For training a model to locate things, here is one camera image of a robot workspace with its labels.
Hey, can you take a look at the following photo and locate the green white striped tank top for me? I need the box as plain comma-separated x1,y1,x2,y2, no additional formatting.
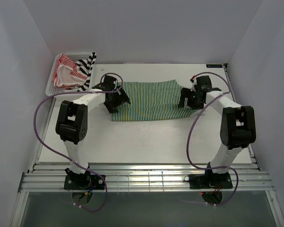
111,80,200,122

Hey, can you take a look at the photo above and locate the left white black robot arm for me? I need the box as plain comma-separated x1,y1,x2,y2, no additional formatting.
55,89,131,176

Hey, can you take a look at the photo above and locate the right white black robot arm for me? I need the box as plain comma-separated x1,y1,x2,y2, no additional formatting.
178,88,256,174

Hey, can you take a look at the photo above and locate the black white striped tank top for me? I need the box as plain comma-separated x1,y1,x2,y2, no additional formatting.
75,52,97,92

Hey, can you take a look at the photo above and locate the red white striped tank top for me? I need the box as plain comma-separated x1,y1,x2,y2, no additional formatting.
52,54,87,89

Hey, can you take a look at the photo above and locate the blue label sticker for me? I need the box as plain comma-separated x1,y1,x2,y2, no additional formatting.
206,64,223,68

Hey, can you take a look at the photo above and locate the white plastic basket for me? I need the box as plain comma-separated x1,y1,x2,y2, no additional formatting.
45,52,95,96

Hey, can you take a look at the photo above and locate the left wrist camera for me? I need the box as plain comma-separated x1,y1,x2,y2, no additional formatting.
92,76,117,91

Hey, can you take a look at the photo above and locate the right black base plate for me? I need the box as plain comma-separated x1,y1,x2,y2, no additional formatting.
184,173,233,189

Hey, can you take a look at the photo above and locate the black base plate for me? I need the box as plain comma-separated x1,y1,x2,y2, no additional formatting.
63,175,106,191
184,173,233,189

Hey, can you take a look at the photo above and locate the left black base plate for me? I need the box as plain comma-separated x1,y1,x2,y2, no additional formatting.
63,175,106,191

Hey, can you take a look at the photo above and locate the aluminium rail frame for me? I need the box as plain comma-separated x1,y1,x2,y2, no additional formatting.
19,163,275,192

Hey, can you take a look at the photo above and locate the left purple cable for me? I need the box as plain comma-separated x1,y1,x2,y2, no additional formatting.
33,72,124,213

